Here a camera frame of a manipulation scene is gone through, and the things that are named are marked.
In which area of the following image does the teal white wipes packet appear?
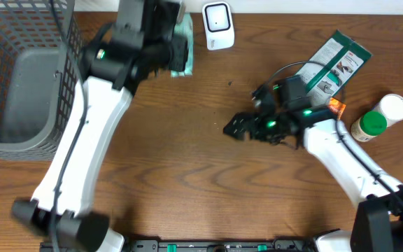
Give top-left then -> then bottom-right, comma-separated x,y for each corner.
171,13 -> 194,78

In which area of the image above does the small orange box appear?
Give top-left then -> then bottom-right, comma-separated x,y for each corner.
327,97 -> 346,120

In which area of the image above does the green 3M pouch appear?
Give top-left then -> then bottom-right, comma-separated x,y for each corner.
297,31 -> 372,106

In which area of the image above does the green lid Knorr jar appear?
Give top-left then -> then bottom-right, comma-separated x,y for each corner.
351,111 -> 387,142

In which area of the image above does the white jar blue label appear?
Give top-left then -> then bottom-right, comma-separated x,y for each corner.
372,94 -> 403,127

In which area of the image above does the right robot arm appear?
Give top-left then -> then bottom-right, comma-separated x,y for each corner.
223,106 -> 403,251

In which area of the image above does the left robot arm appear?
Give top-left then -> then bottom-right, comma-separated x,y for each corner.
11,23 -> 189,251

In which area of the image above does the white barcode scanner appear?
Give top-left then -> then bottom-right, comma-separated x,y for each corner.
201,1 -> 235,50

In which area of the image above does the grey plastic mesh basket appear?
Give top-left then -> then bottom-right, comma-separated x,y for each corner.
0,0 -> 83,160

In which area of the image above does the left black cable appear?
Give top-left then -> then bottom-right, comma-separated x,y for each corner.
47,0 -> 90,252

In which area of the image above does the black cable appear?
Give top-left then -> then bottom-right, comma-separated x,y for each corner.
47,0 -> 90,252
257,60 -> 403,239

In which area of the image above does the right black cable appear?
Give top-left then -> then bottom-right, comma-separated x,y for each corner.
257,60 -> 403,239

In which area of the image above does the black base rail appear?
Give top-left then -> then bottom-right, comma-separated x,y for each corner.
120,238 -> 317,252

